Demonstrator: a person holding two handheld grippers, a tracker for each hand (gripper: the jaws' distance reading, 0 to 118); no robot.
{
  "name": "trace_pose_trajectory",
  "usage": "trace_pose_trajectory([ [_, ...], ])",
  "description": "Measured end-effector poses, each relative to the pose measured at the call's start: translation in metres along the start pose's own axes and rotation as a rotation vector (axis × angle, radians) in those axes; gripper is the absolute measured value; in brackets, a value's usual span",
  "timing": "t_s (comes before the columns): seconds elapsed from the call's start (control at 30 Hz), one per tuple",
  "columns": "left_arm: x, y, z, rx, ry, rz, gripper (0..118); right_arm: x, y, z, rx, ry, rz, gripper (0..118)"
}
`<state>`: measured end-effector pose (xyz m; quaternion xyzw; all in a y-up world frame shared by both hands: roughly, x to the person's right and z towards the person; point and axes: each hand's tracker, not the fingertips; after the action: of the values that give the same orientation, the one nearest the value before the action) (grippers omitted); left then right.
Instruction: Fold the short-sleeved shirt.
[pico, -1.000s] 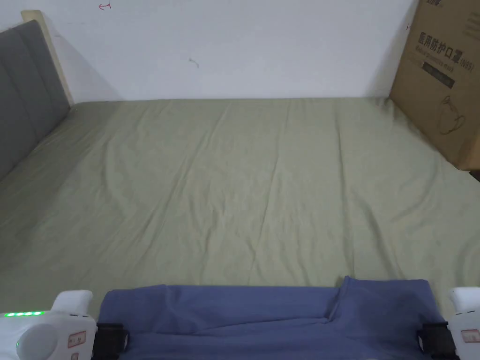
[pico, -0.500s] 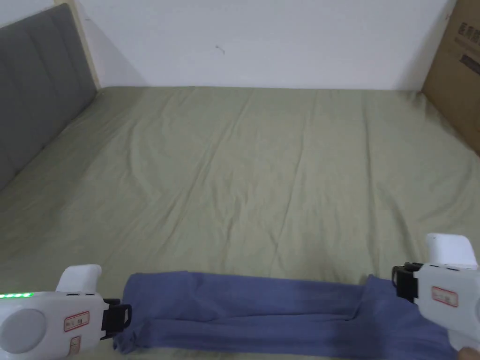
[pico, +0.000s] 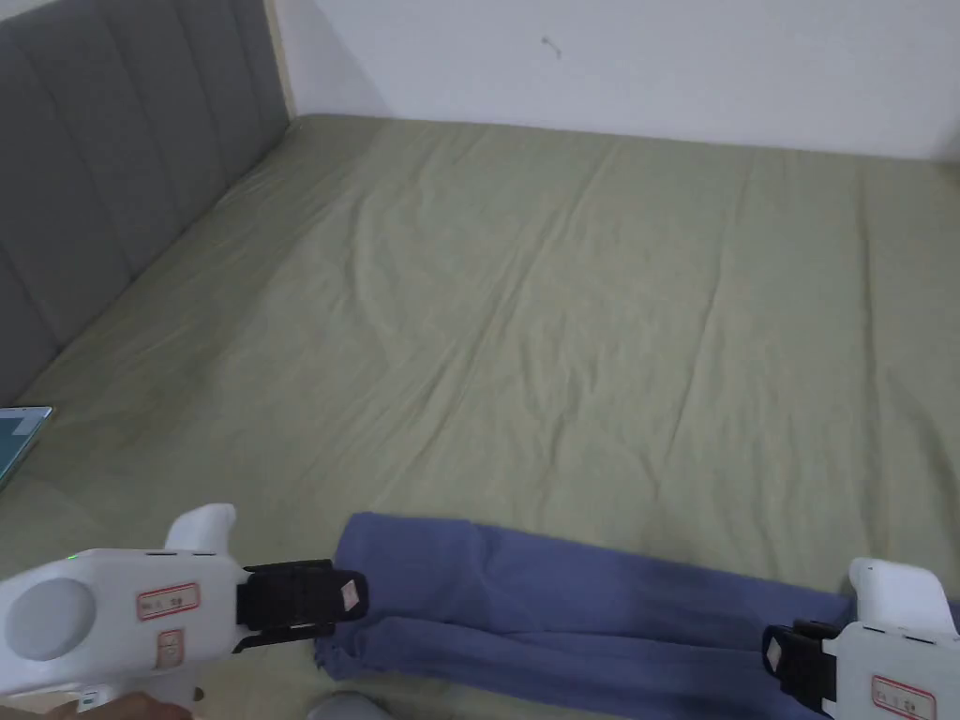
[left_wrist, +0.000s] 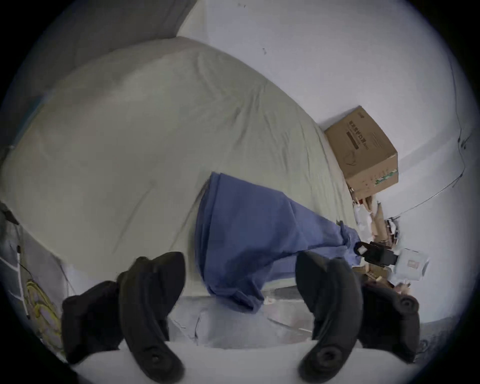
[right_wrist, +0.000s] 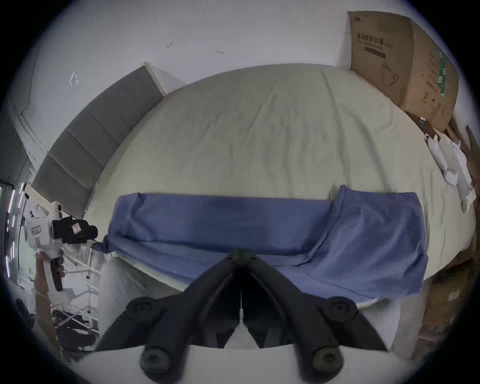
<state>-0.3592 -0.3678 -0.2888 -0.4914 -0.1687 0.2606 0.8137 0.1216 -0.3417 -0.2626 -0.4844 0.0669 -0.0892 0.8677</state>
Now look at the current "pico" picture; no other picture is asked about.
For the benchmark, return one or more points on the bed with pale green sheet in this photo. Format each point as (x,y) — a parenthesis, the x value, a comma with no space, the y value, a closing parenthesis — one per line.
(540,315)

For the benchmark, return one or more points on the phone with pale screen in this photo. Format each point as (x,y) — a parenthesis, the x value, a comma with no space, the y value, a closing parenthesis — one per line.
(16,442)

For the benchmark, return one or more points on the person's left hand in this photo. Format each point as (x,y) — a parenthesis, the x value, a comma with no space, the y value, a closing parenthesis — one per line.
(146,708)

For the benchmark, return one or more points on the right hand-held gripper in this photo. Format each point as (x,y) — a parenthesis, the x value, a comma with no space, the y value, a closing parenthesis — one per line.
(900,660)

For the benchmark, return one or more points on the blue garment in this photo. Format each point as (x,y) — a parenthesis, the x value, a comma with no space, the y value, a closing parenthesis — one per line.
(570,600)

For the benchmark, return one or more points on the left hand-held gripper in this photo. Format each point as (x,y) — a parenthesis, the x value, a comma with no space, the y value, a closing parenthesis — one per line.
(112,607)

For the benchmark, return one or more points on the grey padded headboard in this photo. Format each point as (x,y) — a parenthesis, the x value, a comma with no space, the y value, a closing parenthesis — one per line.
(112,150)

